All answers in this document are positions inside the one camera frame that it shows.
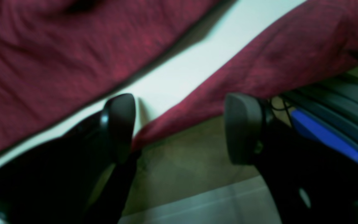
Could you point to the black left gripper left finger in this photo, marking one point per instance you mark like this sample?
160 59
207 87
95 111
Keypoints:
83 177

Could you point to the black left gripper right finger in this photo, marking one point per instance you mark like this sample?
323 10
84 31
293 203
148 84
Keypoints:
309 182

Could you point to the dark red t-shirt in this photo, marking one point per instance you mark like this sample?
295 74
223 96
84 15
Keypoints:
56 56

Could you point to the blue box at top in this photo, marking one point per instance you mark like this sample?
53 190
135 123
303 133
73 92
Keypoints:
316 130

